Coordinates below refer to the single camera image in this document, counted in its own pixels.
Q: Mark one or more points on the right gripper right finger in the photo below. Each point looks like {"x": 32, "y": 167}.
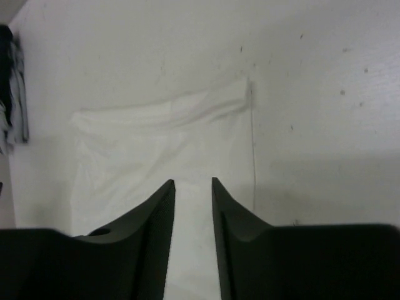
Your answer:
{"x": 259, "y": 261}

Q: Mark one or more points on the black folded tank top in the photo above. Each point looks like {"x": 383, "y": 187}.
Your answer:
{"x": 6, "y": 68}

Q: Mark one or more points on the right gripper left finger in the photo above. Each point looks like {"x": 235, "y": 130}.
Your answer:
{"x": 124, "y": 259}

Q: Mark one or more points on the grey folded tank top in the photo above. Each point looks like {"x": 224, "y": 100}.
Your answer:
{"x": 14, "y": 111}

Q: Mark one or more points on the white tank top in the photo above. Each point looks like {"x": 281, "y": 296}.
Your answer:
{"x": 124, "y": 155}

